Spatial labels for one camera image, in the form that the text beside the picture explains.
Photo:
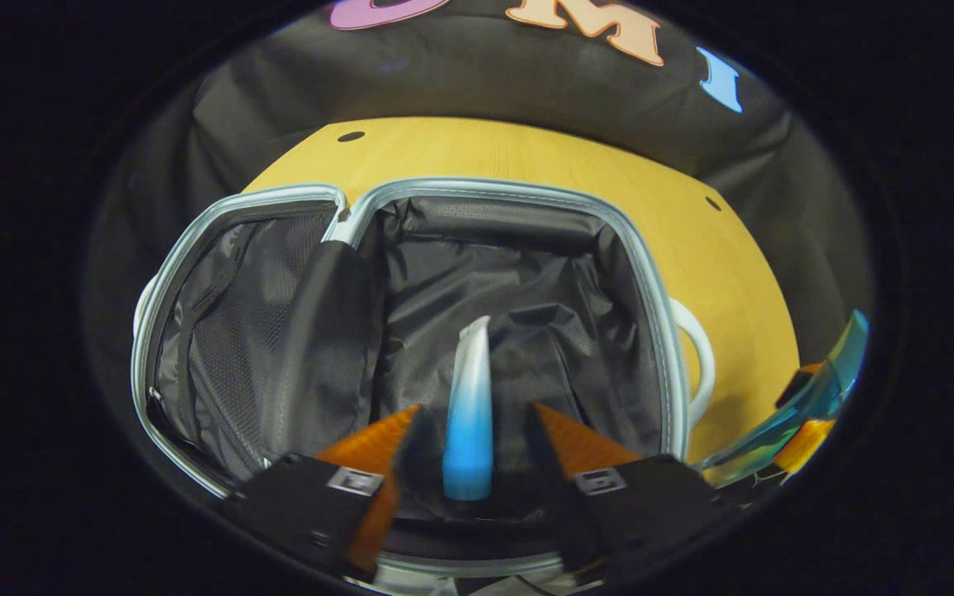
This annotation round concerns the blue white gradient tube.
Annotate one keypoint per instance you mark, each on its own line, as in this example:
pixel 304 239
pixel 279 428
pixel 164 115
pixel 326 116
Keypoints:
pixel 468 430

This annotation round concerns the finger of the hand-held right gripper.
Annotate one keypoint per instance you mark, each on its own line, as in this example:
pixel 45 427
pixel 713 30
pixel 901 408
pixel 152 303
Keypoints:
pixel 806 445
pixel 799 385

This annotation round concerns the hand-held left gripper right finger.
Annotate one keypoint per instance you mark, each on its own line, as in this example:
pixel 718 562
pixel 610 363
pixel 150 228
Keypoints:
pixel 650 505

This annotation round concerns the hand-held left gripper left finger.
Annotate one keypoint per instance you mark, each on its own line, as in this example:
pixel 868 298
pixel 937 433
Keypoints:
pixel 311 505

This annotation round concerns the teal translucent packet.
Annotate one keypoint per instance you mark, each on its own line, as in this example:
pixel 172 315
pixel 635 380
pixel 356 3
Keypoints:
pixel 807 410

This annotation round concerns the light blue suitcase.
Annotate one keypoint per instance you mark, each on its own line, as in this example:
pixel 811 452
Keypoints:
pixel 476 273

